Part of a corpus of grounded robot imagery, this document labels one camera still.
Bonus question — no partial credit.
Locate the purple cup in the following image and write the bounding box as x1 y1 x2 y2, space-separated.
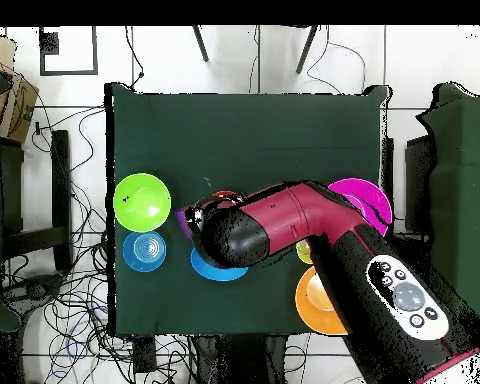
174 208 193 241

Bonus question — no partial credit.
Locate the lime green bowl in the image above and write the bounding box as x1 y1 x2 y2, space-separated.
113 172 172 233

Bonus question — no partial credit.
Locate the deep blue bowl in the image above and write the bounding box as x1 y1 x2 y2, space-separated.
190 247 250 283

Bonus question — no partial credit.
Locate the shallow blue bowl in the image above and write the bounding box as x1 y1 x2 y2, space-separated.
122 230 168 273

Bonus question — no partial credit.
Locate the dark green table cloth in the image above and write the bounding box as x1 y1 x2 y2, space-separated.
104 82 390 337

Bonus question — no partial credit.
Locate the yellow cup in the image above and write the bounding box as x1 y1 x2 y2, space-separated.
295 239 314 265

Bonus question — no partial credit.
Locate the black bench stand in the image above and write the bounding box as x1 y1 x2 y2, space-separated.
0 129 74 273

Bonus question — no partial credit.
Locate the black power box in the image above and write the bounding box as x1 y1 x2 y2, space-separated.
132 339 158 373

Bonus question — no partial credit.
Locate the large yellow-orange bowl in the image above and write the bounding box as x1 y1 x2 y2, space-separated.
294 265 349 336

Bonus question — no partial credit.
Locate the black tripod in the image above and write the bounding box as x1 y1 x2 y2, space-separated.
191 25 321 75

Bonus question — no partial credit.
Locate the dark grey round base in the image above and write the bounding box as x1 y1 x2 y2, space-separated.
3 273 65 317

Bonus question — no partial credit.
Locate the pink bowl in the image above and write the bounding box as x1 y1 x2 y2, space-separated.
327 177 393 238

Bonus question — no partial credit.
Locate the cardboard box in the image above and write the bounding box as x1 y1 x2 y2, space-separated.
0 31 40 145

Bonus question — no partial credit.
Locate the black box stand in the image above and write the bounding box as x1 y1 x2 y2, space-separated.
404 134 436 233

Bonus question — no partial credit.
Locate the tangle of black cables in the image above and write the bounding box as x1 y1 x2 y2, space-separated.
1 105 193 384

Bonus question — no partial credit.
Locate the black cable with plug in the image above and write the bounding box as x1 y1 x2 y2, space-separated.
123 25 146 91

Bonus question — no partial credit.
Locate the black square frame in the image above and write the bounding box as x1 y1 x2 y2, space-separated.
38 26 99 76

